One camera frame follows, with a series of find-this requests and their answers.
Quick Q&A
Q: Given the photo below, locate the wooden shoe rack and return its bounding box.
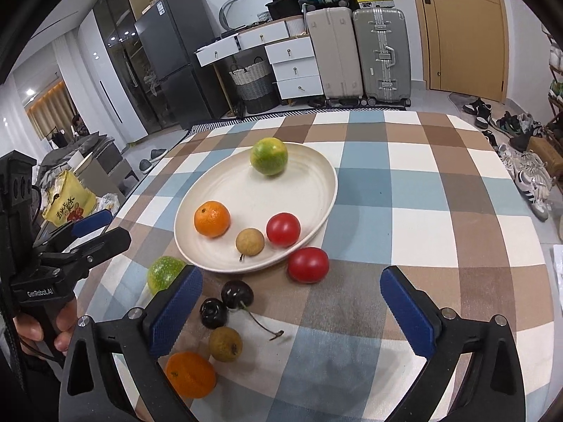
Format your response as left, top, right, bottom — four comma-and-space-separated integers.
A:
543, 26, 563, 177

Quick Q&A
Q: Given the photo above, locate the dark cherry with stem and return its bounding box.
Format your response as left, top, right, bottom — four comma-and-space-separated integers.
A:
220, 280, 284, 341

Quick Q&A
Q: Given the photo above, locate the cream round plate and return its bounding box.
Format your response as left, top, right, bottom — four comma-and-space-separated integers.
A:
174, 143, 338, 274

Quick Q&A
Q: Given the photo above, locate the yellow snack bag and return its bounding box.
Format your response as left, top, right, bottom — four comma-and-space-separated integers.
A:
42, 171, 96, 227

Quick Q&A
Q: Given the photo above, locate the beige suitcase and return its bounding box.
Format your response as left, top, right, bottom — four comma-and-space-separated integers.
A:
305, 7, 363, 99

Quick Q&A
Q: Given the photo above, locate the orange mandarin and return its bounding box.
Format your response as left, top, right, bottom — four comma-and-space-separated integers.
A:
194, 201, 231, 238
165, 352, 217, 399

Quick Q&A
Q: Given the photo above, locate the red cherry tomato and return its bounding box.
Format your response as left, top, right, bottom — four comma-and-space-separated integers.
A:
287, 247, 330, 284
266, 212, 302, 248

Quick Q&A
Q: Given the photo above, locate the white drawer desk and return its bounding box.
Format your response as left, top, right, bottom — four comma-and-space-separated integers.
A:
196, 15, 324, 100

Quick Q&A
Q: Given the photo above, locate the green passion fruit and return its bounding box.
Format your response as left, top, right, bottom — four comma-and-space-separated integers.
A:
147, 255, 186, 295

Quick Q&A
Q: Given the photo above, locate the wooden door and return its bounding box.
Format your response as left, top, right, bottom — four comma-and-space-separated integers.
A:
415, 0, 508, 102

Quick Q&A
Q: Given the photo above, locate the silver suitcase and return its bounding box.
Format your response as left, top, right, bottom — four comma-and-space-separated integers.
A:
352, 7, 411, 107

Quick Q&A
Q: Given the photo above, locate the yellow passion fruit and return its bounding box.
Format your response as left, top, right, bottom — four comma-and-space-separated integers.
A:
250, 137, 288, 176

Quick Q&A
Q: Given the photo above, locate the woven laundry basket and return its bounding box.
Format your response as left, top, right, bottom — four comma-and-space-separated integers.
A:
229, 56, 280, 114

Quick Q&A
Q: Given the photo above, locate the brown longan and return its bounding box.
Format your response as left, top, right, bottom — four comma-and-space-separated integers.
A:
236, 228, 265, 261
209, 327, 243, 363

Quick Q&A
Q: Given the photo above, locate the person's left hand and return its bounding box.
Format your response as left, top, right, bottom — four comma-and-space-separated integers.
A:
12, 298, 80, 359

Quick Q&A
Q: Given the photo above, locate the black refrigerator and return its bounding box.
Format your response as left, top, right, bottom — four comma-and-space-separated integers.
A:
135, 0, 229, 130

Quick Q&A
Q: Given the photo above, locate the checkered tablecloth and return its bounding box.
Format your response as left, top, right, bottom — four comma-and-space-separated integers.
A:
77, 110, 559, 421

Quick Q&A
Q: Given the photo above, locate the yellow black box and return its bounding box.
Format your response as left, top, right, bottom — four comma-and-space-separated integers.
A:
357, 0, 395, 9

